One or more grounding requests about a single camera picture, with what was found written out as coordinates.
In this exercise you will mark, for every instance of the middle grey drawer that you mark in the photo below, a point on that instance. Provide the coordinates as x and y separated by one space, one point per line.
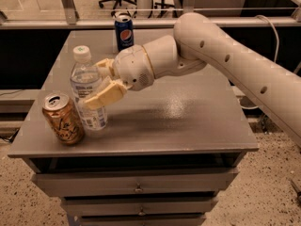
139 206

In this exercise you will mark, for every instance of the grey drawer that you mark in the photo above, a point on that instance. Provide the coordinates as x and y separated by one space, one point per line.
134 182
158 220
139 206

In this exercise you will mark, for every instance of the blue Pepsi can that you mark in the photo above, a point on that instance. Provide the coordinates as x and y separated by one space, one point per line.
124 30

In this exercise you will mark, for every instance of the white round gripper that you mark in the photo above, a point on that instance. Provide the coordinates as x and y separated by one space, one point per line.
132 67

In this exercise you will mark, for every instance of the top grey drawer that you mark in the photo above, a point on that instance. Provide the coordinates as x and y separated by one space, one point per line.
134 182

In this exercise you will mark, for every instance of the orange LaCroix can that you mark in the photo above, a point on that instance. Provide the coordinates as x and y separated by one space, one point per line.
60 112

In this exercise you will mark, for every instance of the grey drawer cabinet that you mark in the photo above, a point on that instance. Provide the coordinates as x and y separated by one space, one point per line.
179 123

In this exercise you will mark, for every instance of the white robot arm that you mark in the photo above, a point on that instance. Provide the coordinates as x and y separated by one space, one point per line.
195 43

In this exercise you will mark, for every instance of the bottom grey drawer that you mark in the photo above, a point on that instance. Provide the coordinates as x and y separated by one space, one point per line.
158 220

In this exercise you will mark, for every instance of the clear plastic water bottle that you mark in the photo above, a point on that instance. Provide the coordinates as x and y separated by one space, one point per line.
85 78

